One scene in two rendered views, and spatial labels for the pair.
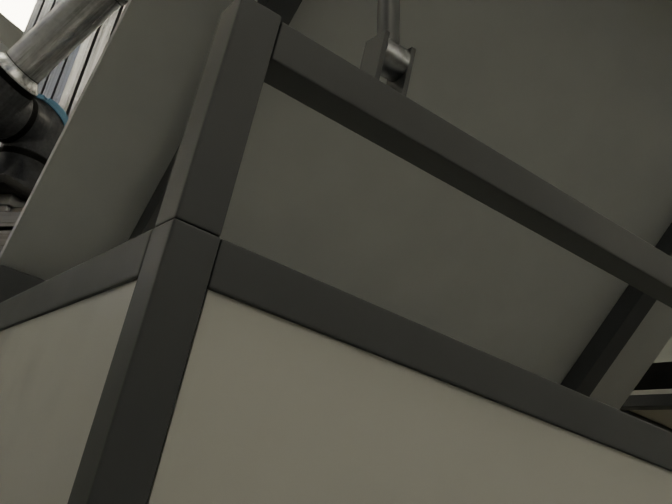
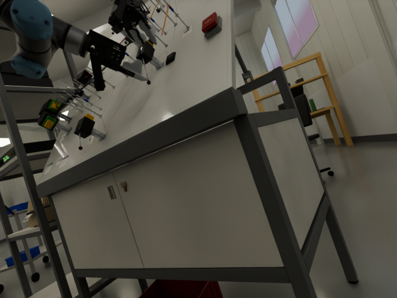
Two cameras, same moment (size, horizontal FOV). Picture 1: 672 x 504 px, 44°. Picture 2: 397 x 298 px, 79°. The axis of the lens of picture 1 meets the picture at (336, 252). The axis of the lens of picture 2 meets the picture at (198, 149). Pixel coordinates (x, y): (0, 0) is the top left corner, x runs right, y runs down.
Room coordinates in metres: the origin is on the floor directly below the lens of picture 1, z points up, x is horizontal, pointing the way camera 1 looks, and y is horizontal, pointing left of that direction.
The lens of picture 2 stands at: (1.45, 0.92, 0.74)
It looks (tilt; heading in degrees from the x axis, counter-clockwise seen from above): 2 degrees up; 246
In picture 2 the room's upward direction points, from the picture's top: 19 degrees counter-clockwise
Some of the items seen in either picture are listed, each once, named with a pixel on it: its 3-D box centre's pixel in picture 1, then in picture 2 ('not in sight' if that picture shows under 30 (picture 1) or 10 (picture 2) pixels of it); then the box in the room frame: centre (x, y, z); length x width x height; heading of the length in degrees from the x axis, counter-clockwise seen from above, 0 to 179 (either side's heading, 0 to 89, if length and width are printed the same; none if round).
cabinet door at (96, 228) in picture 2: not in sight; (92, 225); (1.52, -0.31, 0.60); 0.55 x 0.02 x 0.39; 121
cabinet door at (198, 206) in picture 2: not in sight; (181, 207); (1.23, 0.16, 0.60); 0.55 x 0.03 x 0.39; 121
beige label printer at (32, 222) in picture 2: not in sight; (57, 201); (1.69, -0.84, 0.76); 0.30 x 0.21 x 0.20; 35
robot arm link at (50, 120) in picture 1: (34, 130); not in sight; (1.67, 0.70, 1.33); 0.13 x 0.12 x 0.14; 152
